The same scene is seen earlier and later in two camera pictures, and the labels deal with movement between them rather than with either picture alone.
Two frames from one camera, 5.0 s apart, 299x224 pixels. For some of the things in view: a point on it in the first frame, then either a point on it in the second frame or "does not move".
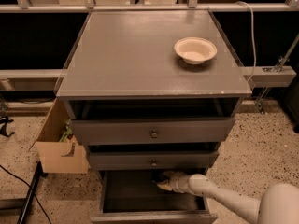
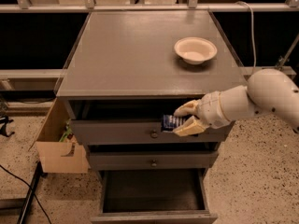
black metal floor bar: x=38 y=175 does not move
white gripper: x=177 y=183 -> x=209 y=108
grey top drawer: x=174 y=131 does not move
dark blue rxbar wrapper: x=161 y=177 -> x=169 y=122
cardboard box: x=55 y=156 does not move
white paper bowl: x=195 y=50 does not move
